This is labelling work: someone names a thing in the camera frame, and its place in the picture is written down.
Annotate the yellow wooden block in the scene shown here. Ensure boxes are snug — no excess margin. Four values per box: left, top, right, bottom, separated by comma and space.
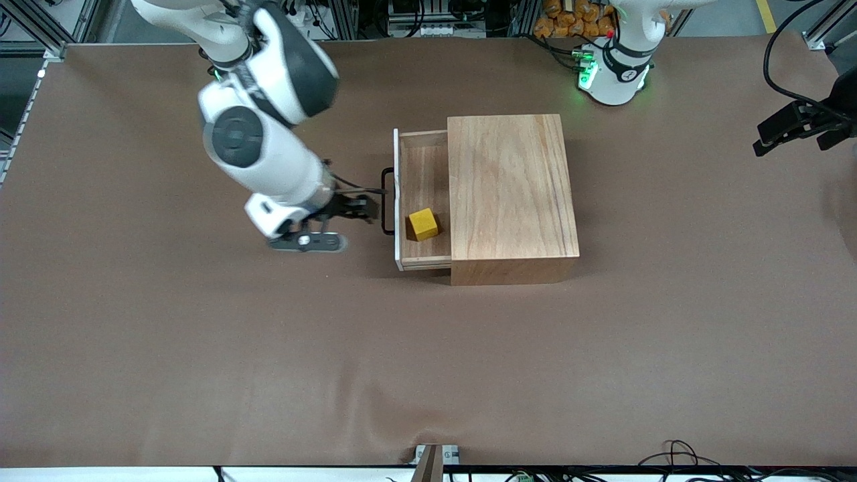
407, 208, 440, 242

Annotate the wooden drawer with black handle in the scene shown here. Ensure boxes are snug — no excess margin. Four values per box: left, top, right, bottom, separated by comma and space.
380, 129, 453, 272

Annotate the wooden drawer cabinet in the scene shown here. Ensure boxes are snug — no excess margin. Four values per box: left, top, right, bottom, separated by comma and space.
447, 114, 580, 287

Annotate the brown table cloth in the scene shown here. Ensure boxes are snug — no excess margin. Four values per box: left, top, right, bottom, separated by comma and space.
0, 30, 857, 468

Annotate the white power strip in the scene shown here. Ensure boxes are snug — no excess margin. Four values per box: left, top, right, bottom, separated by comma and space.
281, 0, 335, 41

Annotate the orange packet pile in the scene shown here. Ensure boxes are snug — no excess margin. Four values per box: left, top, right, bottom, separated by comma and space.
534, 0, 670, 39

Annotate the metal table clamp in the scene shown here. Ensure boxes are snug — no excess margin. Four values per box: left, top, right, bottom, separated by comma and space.
410, 443, 461, 482

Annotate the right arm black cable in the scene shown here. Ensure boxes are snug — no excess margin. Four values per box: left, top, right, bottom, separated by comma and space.
321, 159, 390, 196

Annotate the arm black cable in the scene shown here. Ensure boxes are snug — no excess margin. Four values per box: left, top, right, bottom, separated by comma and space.
763, 0, 834, 108
321, 159, 390, 196

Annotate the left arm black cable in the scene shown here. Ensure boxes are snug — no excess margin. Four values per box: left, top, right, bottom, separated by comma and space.
763, 0, 834, 108

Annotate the aluminium profile post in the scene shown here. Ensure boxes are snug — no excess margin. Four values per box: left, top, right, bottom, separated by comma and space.
803, 0, 857, 53

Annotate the black equipment with cables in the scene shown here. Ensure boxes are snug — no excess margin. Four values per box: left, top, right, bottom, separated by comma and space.
387, 0, 464, 38

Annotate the black cable with metal connector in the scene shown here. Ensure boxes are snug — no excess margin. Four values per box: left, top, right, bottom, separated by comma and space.
529, 33, 591, 74

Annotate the aluminium frame rail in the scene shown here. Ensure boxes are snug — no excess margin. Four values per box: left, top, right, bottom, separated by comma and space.
0, 0, 68, 188

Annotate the black cable tangle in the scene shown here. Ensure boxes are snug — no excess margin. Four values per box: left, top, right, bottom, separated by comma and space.
636, 438, 744, 482

